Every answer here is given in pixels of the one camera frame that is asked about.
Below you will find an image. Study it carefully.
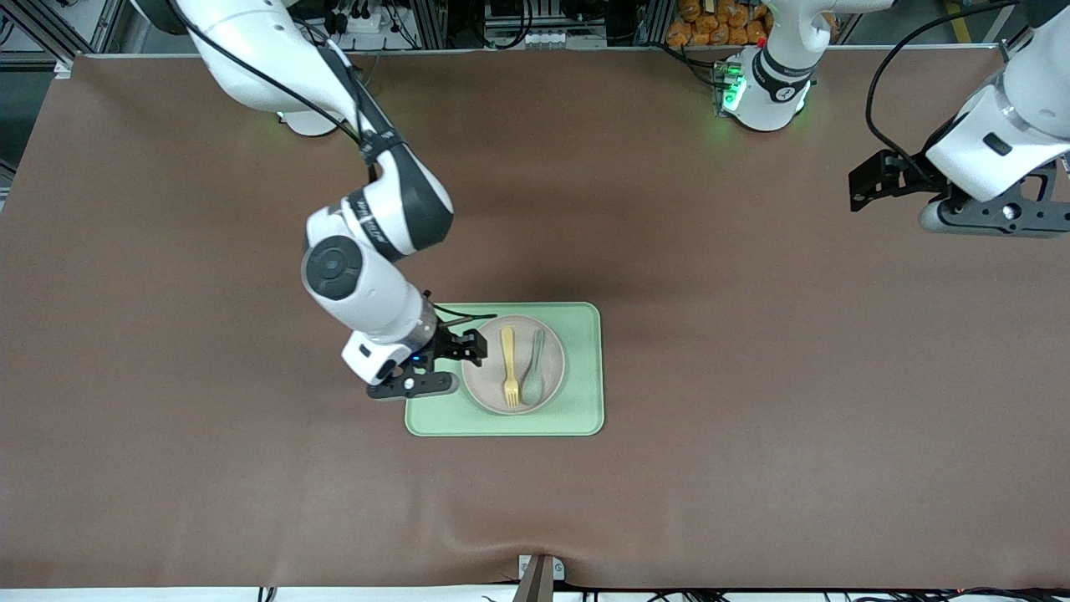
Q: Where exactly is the white power strip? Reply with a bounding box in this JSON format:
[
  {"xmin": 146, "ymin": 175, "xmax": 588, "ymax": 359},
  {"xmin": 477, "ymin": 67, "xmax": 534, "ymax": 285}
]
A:
[{"xmin": 326, "ymin": 0, "xmax": 398, "ymax": 36}]

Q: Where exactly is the light green rectangular tray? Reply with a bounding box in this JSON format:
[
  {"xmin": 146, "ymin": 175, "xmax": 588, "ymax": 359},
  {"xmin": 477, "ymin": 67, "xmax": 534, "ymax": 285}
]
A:
[{"xmin": 405, "ymin": 302, "xmax": 605, "ymax": 437}]

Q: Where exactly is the aluminium frame post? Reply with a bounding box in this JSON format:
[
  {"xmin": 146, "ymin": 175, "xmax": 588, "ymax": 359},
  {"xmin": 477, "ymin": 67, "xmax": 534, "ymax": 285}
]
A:
[
  {"xmin": 639, "ymin": 0, "xmax": 674, "ymax": 47},
  {"xmin": 415, "ymin": 0, "xmax": 448, "ymax": 49}
]

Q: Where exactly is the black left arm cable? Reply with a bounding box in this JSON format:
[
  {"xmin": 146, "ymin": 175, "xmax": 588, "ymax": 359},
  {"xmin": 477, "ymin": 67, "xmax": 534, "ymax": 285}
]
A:
[{"xmin": 866, "ymin": 0, "xmax": 1025, "ymax": 181}]

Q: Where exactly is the brown table cover mat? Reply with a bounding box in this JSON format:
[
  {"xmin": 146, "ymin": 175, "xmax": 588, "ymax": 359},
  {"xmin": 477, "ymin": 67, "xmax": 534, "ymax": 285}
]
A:
[{"xmin": 0, "ymin": 46, "xmax": 1070, "ymax": 590}]

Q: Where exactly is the aluminium frame profile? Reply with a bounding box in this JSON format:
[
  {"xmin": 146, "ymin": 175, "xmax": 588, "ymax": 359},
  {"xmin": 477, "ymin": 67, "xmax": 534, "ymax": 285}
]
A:
[
  {"xmin": 0, "ymin": 0, "xmax": 126, "ymax": 78},
  {"xmin": 999, "ymin": 25, "xmax": 1037, "ymax": 68}
]

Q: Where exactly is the yellow plastic fork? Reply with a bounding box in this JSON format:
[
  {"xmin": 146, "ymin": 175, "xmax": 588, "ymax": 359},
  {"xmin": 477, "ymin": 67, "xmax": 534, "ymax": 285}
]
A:
[{"xmin": 500, "ymin": 326, "xmax": 521, "ymax": 408}]

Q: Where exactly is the pale green plastic spoon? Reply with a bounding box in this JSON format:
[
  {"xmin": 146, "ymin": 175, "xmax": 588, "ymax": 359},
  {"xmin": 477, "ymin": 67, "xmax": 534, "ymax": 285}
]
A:
[{"xmin": 520, "ymin": 329, "xmax": 547, "ymax": 407}]

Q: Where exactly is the orange snack bags pile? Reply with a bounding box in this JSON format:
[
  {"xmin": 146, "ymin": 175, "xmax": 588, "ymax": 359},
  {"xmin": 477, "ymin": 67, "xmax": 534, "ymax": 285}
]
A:
[{"xmin": 666, "ymin": 0, "xmax": 774, "ymax": 48}]

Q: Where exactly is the grey metal clamp bracket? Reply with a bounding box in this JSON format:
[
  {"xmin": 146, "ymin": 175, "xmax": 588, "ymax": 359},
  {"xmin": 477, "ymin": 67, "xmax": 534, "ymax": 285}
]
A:
[{"xmin": 512, "ymin": 554, "xmax": 566, "ymax": 602}]

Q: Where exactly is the round beige plate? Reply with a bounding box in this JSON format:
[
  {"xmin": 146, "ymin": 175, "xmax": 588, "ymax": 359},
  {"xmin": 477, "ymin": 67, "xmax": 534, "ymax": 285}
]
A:
[{"xmin": 461, "ymin": 315, "xmax": 567, "ymax": 416}]

